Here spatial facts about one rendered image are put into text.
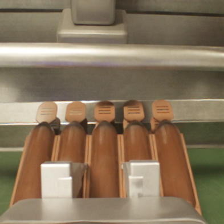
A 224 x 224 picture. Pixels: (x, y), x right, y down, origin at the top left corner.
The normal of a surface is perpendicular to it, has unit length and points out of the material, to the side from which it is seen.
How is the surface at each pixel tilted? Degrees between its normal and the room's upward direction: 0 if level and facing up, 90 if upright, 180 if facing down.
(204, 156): 2
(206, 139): 90
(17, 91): 90
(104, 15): 90
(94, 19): 90
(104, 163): 2
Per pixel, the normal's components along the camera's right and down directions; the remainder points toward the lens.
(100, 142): -0.24, -0.69
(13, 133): 0.01, 0.70
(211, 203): -0.01, -0.72
